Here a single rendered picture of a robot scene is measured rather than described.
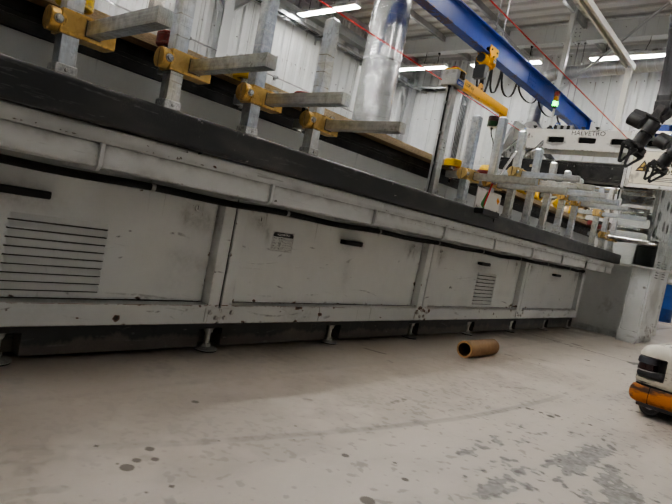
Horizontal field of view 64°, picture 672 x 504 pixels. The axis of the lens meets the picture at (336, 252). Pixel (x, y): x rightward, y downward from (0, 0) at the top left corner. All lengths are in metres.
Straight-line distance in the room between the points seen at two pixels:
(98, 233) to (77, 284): 0.15
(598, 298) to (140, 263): 4.28
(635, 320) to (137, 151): 4.37
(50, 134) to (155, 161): 0.25
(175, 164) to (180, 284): 0.48
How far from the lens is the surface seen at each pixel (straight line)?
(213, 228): 1.81
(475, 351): 2.67
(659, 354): 2.43
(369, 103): 6.84
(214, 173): 1.51
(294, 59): 11.50
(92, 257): 1.62
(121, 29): 1.19
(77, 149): 1.34
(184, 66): 1.43
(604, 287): 5.27
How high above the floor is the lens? 0.51
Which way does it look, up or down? 3 degrees down
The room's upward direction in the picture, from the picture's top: 11 degrees clockwise
